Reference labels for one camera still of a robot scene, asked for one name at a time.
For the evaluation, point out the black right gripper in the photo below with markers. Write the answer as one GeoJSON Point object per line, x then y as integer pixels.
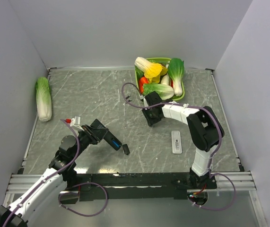
{"type": "Point", "coordinates": [151, 122]}

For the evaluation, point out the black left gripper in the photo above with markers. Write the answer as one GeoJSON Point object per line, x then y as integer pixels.
{"type": "Point", "coordinates": [95, 138]}

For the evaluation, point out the black remote control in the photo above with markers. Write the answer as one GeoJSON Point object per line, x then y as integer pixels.
{"type": "Point", "coordinates": [108, 137]}

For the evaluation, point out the black battery cover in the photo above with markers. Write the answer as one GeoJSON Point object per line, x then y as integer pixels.
{"type": "Point", "coordinates": [125, 149]}

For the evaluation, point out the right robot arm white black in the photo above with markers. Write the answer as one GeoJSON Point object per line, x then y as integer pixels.
{"type": "Point", "coordinates": [205, 130]}

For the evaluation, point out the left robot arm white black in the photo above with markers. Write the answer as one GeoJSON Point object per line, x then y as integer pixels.
{"type": "Point", "coordinates": [57, 177]}

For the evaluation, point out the white remote control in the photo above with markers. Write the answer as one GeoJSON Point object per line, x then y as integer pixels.
{"type": "Point", "coordinates": [176, 142]}

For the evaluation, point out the green lettuce head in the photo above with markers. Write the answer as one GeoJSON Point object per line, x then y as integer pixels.
{"type": "Point", "coordinates": [164, 91]}

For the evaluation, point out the red pepper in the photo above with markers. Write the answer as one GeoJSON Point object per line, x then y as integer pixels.
{"type": "Point", "coordinates": [142, 81]}

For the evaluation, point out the white radish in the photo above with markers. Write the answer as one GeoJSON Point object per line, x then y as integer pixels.
{"type": "Point", "coordinates": [166, 80]}

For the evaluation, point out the yellow leaf cabbage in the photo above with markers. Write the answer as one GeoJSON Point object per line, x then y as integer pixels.
{"type": "Point", "coordinates": [152, 71]}

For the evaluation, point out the green bok choy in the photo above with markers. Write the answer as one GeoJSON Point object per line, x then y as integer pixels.
{"type": "Point", "coordinates": [176, 73]}

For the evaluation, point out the green plastic basket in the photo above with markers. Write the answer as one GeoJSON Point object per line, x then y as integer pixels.
{"type": "Point", "coordinates": [164, 62]}

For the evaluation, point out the napa cabbage on table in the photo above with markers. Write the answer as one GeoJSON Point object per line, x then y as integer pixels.
{"type": "Point", "coordinates": [43, 99]}

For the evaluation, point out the black base bar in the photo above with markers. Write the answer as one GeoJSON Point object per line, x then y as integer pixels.
{"type": "Point", "coordinates": [89, 187]}

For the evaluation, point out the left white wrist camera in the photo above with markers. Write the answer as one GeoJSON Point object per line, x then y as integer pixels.
{"type": "Point", "coordinates": [74, 123]}

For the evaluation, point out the aluminium frame rail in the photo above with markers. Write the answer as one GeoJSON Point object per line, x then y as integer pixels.
{"type": "Point", "coordinates": [243, 181]}

